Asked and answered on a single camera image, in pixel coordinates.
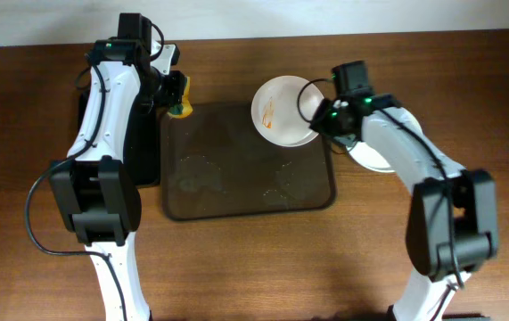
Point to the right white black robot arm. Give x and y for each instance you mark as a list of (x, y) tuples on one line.
[(452, 222)]

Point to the small black tray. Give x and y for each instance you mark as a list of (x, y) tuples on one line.
[(121, 125)]

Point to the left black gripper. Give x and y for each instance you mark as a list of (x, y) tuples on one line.
[(176, 89)]

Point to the dark base plate corner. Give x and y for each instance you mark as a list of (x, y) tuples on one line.
[(466, 318)]

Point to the pale green plate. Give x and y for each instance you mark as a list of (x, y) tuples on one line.
[(369, 158)]

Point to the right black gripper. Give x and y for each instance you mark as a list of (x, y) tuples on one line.
[(322, 119)]

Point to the yellow green sponge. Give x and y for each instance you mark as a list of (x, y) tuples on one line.
[(183, 109)]

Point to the large brown tray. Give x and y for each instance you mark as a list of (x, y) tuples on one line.
[(215, 164)]

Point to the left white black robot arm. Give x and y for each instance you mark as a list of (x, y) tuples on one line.
[(98, 201)]

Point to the white plate with orange stain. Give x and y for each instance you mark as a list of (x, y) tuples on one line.
[(276, 114)]

